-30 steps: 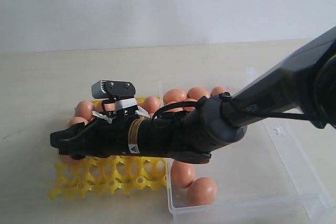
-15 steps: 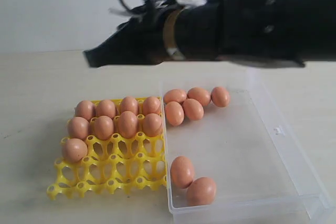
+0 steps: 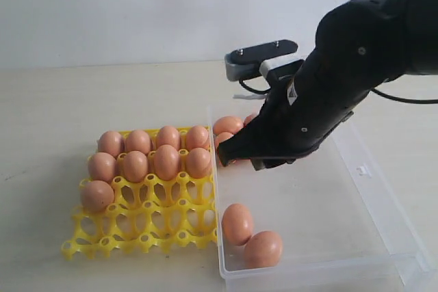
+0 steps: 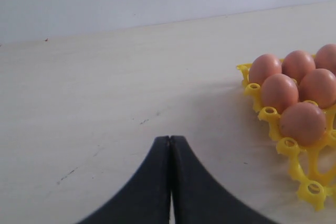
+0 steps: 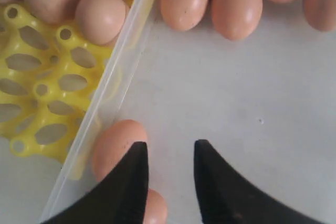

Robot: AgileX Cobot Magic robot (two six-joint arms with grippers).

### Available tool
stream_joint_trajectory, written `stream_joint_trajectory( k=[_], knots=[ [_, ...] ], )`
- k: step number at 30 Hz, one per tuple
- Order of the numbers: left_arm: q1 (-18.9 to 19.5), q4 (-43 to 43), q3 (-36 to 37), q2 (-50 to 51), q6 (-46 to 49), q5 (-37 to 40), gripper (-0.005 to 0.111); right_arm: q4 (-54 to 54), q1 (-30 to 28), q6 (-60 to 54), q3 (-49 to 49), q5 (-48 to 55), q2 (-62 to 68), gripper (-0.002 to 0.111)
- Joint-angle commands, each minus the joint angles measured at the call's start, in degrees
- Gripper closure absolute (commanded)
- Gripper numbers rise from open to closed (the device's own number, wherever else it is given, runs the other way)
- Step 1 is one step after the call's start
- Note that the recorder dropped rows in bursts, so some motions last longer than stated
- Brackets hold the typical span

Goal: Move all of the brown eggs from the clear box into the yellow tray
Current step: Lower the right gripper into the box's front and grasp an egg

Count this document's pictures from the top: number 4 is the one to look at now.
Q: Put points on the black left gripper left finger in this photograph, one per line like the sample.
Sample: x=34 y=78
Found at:
x=146 y=197

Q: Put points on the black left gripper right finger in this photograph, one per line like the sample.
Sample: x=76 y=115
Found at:
x=198 y=197

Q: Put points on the brown egg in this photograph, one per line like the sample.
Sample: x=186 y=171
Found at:
x=304 y=122

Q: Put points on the brown egg placed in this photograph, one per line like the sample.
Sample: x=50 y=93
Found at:
x=318 y=86
x=298 y=64
x=279 y=91
x=263 y=67
x=325 y=58

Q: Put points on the yellow plastic egg tray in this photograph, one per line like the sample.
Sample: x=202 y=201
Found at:
x=314 y=186

